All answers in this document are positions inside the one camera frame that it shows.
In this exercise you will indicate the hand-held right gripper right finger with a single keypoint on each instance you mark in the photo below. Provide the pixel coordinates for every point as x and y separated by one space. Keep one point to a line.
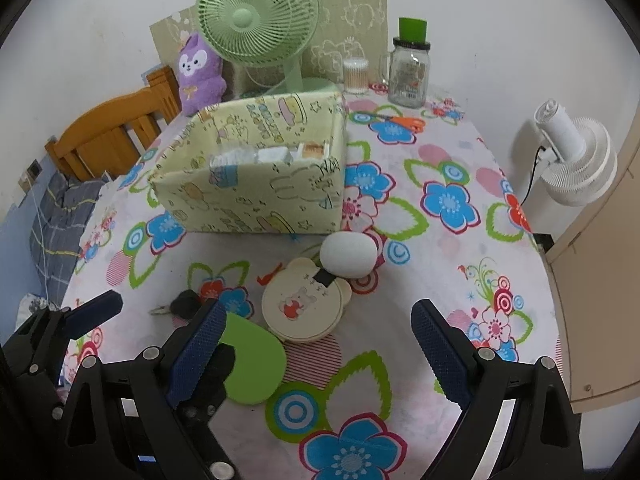
440 355

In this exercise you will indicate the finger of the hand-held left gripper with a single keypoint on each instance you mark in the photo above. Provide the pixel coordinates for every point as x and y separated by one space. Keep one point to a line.
95 310
220 372

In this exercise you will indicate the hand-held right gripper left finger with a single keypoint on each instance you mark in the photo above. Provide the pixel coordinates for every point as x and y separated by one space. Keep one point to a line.
197 350

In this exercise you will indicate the green heart-shaped pad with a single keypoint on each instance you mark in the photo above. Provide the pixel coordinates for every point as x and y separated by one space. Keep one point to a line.
257 365

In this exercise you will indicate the black car key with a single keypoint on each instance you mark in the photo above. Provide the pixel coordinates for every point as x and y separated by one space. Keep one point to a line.
184 304

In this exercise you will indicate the beige bear-shaped round case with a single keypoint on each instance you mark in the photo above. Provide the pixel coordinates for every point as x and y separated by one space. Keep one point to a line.
300 310

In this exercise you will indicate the white egg-shaped case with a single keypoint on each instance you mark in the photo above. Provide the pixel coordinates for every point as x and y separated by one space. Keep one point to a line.
347 255

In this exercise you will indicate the yellow-green printed storage box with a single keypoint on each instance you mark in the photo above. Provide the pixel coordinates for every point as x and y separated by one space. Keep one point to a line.
240 200

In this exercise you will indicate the small white square box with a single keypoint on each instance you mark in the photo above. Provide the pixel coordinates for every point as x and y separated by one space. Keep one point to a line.
274 155

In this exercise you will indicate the white picture-printed long box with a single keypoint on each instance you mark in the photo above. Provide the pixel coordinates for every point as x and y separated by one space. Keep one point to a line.
312 150

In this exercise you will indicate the white printed cloth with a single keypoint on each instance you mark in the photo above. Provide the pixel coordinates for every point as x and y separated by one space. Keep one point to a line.
31 306

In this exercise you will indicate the floral tablecloth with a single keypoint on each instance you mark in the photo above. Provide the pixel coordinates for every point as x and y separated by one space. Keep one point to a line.
430 260

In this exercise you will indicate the grey plaid blanket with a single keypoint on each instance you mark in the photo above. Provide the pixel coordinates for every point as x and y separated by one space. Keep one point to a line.
60 210

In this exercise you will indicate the beige wooden door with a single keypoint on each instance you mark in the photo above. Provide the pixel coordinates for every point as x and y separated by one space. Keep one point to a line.
600 285

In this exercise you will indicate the wooden bed headboard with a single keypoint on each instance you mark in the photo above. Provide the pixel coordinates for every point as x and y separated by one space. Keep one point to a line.
100 130

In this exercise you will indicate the white standing fan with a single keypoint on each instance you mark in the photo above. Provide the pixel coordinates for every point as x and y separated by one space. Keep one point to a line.
575 160

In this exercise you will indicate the purple plush rabbit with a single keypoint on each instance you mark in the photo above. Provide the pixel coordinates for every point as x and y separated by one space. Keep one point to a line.
200 80

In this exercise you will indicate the glass mug jar green lid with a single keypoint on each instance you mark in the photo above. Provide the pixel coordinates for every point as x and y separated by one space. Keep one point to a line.
407 77

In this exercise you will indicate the cotton swab jar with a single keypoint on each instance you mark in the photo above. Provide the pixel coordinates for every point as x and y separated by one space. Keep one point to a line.
356 77

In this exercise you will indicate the green desk fan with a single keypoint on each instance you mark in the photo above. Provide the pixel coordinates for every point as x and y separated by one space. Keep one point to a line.
260 15

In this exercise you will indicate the wall socket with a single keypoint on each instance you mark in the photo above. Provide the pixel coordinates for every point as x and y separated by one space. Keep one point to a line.
34 168

